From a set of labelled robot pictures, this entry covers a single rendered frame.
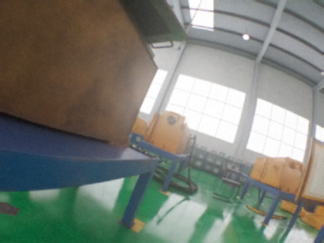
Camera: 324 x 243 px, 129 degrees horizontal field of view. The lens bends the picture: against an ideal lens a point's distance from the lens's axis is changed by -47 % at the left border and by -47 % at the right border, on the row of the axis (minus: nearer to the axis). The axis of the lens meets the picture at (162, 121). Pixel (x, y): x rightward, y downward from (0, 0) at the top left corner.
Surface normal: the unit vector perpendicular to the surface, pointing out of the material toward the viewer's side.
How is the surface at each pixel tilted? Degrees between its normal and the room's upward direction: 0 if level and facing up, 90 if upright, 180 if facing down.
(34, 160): 90
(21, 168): 90
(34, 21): 90
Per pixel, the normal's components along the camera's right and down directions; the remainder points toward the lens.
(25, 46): 0.89, 0.31
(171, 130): -0.24, -0.22
